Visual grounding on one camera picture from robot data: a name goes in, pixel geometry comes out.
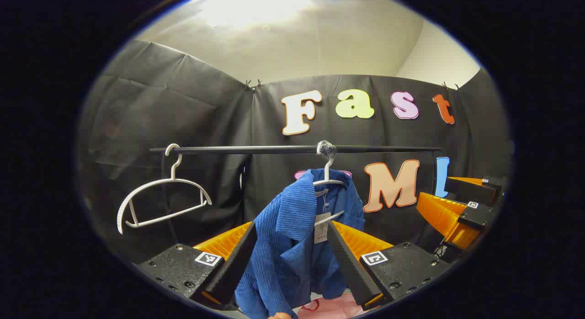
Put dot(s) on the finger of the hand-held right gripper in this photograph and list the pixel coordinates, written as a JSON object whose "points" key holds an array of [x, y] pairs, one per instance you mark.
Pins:
{"points": [[470, 191], [477, 216]]}

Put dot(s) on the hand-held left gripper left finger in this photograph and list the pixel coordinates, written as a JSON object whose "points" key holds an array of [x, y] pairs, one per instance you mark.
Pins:
{"points": [[233, 268]]}

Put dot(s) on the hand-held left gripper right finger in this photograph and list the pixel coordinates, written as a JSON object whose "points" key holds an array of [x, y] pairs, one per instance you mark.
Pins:
{"points": [[349, 268]]}

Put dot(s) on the pink laundry hamper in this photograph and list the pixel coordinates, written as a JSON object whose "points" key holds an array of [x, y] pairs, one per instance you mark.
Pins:
{"points": [[333, 310]]}

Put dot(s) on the white hanger with taped hook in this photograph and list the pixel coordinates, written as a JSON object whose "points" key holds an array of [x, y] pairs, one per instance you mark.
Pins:
{"points": [[327, 170]]}

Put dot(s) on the white plastic hanger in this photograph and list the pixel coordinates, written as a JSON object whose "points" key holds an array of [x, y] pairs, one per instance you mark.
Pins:
{"points": [[173, 172]]}

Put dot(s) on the black clothes rack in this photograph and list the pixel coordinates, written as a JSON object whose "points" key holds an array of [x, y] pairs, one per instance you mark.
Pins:
{"points": [[274, 150]]}

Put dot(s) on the white paper price tag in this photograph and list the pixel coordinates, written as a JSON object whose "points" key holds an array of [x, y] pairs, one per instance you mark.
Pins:
{"points": [[321, 227]]}

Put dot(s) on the crumpled silver tape wrap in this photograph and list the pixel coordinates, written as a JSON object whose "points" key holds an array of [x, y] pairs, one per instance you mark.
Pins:
{"points": [[327, 149]]}

